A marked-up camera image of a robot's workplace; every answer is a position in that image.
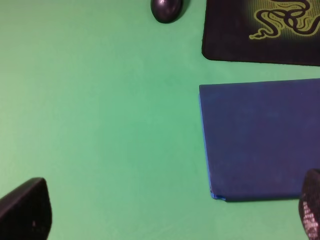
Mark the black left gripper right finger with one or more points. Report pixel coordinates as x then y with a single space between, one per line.
309 204

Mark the black green logo mouse pad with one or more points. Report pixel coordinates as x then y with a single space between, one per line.
262 31

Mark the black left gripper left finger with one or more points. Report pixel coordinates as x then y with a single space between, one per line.
26 212

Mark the blue hardcover notebook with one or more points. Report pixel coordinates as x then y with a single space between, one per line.
260 138

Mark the black computer mouse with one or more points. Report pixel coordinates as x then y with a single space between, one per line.
166 11

